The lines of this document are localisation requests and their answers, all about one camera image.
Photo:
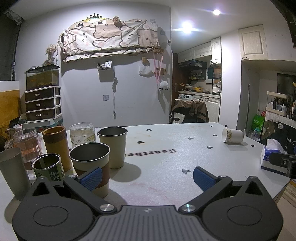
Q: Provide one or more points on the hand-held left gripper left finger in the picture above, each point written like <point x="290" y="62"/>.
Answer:
<point x="91" y="179"/>

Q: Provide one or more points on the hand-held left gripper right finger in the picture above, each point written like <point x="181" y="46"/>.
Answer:
<point x="204" y="180"/>

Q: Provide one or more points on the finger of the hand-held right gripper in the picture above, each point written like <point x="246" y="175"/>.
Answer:
<point x="278" y="160"/>

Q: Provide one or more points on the white paper cup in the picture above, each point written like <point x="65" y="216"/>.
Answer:
<point x="234" y="135"/>

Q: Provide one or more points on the beige cup with brown sleeve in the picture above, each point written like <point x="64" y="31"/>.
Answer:
<point x="89" y="160"/>

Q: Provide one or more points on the plain beige steel-lined cup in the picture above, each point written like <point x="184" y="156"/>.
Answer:
<point x="116" y="148"/>

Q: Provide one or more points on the ribbed glass cup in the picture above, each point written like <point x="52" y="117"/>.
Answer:
<point x="82" y="135"/>

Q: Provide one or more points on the brown bamboo cup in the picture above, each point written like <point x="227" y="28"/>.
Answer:
<point x="57" y="148"/>

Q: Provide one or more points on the blue and white tissue box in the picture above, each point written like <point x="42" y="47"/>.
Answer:
<point x="268" y="156"/>

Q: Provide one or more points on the dark printed cloth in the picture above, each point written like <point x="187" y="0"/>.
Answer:
<point x="277" y="129"/>

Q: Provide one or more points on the green tea tin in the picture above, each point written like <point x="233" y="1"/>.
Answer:
<point x="49" y="170"/>

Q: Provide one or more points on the green plastic bag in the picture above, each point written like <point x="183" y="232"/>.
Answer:
<point x="257" y="122"/>

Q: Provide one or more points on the white storage rack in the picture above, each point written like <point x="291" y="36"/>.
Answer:
<point x="281" y="103"/>

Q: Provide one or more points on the white mop pole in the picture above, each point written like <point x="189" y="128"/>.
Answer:
<point x="248" y="109"/>

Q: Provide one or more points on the chair with draped clothing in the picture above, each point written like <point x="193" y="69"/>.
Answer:
<point x="192" y="111"/>

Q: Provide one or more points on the clear plastic pitcher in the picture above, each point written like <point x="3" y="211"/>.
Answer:
<point x="26" y="144"/>

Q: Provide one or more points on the grey metal tumbler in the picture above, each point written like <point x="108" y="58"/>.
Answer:
<point x="12" y="173"/>

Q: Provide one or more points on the white washing machine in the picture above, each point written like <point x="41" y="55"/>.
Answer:
<point x="185" y="96"/>

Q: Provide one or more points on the plastic drawer unit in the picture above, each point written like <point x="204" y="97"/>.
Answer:
<point x="42" y="104"/>

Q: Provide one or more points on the white plush toy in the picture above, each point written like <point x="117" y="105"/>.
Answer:
<point x="164" y="85"/>

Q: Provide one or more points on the wooden board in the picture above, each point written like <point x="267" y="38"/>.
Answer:
<point x="9" y="106"/>

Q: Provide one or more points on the glass fish tank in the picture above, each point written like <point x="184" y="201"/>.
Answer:
<point x="42" y="77"/>

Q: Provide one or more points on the white upper cabinet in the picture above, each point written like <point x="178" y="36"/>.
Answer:
<point x="253" y="42"/>

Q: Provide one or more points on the pink ribbons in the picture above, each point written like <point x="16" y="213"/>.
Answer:
<point x="158" y="69"/>

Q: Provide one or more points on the white plastic bag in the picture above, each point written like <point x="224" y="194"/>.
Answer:
<point x="145" y="70"/>

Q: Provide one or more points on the dried flower bunch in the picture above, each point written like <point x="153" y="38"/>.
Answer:
<point x="51" y="52"/>

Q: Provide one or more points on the printed blanket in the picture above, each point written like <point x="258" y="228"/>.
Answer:
<point x="108" y="37"/>

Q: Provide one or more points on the large ceiling light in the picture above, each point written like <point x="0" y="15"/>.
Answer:
<point x="186" y="26"/>

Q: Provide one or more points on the dark curtain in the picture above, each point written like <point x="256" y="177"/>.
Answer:
<point x="8" y="46"/>

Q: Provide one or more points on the small ceiling light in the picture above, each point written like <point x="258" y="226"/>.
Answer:
<point x="216" y="12"/>

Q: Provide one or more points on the gold crown ornament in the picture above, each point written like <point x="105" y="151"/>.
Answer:
<point x="92" y="17"/>

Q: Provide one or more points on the wall socket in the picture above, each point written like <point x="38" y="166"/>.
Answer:
<point x="105" y="97"/>

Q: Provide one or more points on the small wall shelf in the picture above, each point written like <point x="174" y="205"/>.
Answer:
<point x="105" y="65"/>

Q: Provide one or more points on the kitchen wall cabinets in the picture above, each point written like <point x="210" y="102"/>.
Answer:
<point x="196" y="52"/>

